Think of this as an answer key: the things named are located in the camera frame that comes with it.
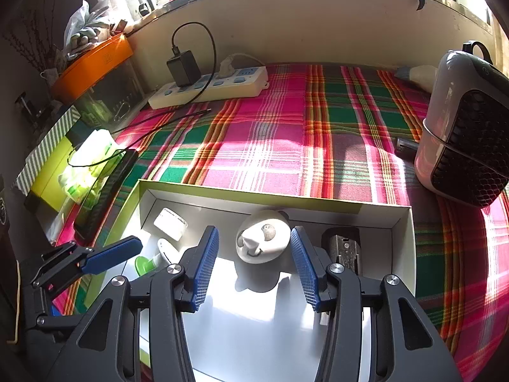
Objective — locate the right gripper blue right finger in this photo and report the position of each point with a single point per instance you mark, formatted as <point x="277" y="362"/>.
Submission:
<point x="311" y="263"/>

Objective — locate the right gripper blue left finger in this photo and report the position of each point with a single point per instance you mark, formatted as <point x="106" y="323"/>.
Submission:
<point x="197" y="263"/>

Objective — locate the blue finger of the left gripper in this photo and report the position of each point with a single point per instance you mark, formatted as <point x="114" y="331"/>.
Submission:
<point x="99" y="261"/>

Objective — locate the green white suction holder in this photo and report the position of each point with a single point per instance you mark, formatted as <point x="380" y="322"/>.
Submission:
<point x="166" y="254"/>

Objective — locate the black hair trimmer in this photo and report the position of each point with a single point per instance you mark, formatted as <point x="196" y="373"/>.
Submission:
<point x="343" y="245"/>

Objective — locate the white cylindrical plug gadget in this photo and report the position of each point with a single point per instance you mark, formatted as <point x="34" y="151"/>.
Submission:
<point x="171" y="224"/>

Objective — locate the white smiley face gadget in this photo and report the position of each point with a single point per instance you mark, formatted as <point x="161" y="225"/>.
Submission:
<point x="262" y="237"/>

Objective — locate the white green cardboard box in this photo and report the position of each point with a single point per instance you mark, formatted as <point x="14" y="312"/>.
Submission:
<point x="255" y="324"/>

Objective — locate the yellow green striped box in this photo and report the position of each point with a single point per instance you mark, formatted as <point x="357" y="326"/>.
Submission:
<point x="46" y="162"/>

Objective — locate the green white tissue pack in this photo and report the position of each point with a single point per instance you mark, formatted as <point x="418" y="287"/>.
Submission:
<point x="83" y="166"/>

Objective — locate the plaid pink green blanket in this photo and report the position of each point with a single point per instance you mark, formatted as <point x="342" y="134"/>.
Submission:
<point x="329" y="131"/>

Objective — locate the small black object by heater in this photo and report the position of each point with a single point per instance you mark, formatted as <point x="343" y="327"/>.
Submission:
<point x="406" y="149"/>

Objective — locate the white power strip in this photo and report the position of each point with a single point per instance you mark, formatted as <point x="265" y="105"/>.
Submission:
<point x="245" y="82"/>

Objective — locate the black charger adapter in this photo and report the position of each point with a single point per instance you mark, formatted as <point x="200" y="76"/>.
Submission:
<point x="183" y="67"/>

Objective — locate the orange box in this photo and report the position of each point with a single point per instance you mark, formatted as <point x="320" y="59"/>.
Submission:
<point x="90" y="68"/>

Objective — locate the white plastic bag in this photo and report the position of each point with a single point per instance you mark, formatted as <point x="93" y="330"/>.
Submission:
<point x="90" y="26"/>

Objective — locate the white grey bottle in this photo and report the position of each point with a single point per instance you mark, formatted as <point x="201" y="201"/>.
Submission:
<point x="422" y="76"/>

